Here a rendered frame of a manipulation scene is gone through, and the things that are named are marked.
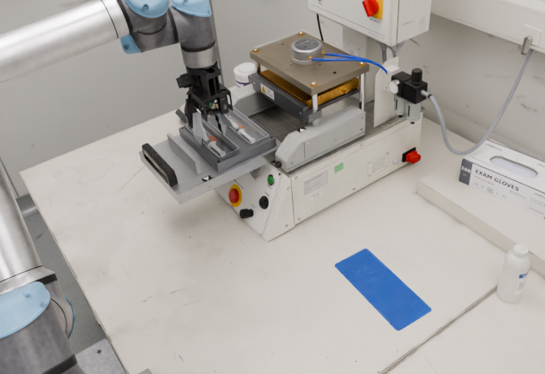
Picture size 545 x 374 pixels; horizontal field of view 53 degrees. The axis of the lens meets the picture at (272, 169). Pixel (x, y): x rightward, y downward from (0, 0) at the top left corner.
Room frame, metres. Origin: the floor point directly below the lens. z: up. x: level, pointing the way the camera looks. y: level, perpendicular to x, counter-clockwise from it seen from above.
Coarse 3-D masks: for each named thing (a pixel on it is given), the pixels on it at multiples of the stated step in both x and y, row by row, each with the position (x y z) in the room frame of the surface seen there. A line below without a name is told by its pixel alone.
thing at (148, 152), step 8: (144, 144) 1.11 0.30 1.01; (144, 152) 1.10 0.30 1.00; (152, 152) 1.08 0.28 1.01; (152, 160) 1.05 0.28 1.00; (160, 160) 1.04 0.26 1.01; (160, 168) 1.02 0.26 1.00; (168, 168) 1.01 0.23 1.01; (168, 176) 0.99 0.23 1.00; (176, 176) 1.00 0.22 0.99; (176, 184) 0.99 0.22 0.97
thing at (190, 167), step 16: (160, 144) 1.16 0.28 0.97; (176, 144) 1.10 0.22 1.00; (144, 160) 1.11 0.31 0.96; (176, 160) 1.09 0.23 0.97; (192, 160) 1.03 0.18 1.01; (256, 160) 1.06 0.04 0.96; (272, 160) 1.09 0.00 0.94; (160, 176) 1.03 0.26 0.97; (192, 176) 1.02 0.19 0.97; (224, 176) 1.02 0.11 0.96; (176, 192) 0.96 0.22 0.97; (192, 192) 0.97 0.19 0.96
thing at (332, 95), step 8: (264, 72) 1.32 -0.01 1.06; (272, 72) 1.32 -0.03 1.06; (272, 80) 1.27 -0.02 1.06; (280, 80) 1.27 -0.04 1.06; (352, 80) 1.23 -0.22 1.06; (288, 88) 1.22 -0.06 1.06; (296, 88) 1.22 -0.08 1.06; (328, 88) 1.20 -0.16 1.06; (336, 88) 1.20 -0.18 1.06; (344, 88) 1.21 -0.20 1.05; (352, 88) 1.23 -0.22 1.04; (296, 96) 1.18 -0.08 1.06; (304, 96) 1.18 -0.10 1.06; (320, 96) 1.17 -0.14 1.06; (328, 96) 1.19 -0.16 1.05; (336, 96) 1.20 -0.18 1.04; (344, 96) 1.21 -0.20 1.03; (320, 104) 1.18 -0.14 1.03; (328, 104) 1.19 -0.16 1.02
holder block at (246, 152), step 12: (216, 120) 1.21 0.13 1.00; (252, 120) 1.19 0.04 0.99; (180, 132) 1.19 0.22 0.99; (228, 132) 1.15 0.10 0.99; (192, 144) 1.13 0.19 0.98; (240, 144) 1.09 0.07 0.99; (264, 144) 1.09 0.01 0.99; (276, 144) 1.10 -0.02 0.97; (204, 156) 1.08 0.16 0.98; (240, 156) 1.05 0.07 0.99; (252, 156) 1.07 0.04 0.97; (216, 168) 1.03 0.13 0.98
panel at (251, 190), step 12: (264, 168) 1.10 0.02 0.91; (276, 168) 1.08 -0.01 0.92; (240, 180) 1.16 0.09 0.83; (252, 180) 1.12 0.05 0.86; (264, 180) 1.09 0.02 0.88; (276, 180) 1.06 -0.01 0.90; (228, 192) 1.17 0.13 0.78; (240, 192) 1.14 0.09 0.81; (252, 192) 1.10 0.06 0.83; (264, 192) 1.07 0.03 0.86; (276, 192) 1.04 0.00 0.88; (240, 204) 1.12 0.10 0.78; (252, 204) 1.08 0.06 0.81; (252, 216) 1.07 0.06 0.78; (264, 216) 1.04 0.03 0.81; (252, 228) 1.05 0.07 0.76; (264, 228) 1.02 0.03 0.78
